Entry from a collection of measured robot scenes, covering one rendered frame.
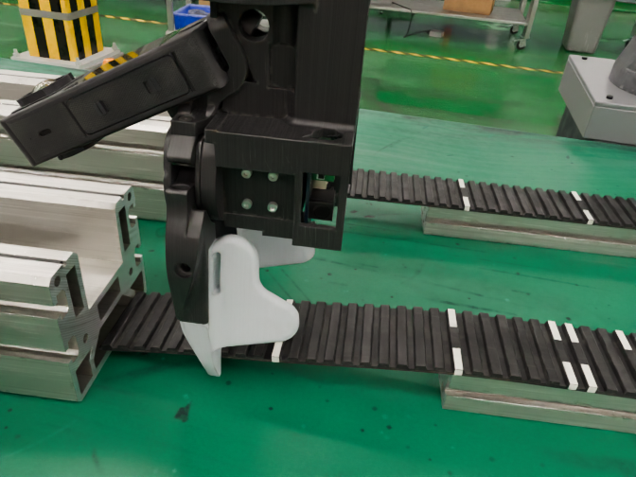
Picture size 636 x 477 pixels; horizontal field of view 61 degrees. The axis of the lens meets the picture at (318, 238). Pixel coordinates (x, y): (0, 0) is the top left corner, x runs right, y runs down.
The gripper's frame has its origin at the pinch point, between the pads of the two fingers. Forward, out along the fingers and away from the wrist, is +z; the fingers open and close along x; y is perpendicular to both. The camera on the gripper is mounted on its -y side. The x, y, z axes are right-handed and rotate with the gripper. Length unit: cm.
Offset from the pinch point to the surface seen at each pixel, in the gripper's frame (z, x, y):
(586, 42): 74, 474, 185
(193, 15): 46, 298, -99
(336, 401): 2.1, -3.0, 7.8
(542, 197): -1.2, 19.4, 23.5
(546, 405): 0.9, -2.2, 19.5
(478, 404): 1.3, -2.4, 15.7
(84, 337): -0.9, -3.5, -6.3
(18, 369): -0.2, -5.7, -9.0
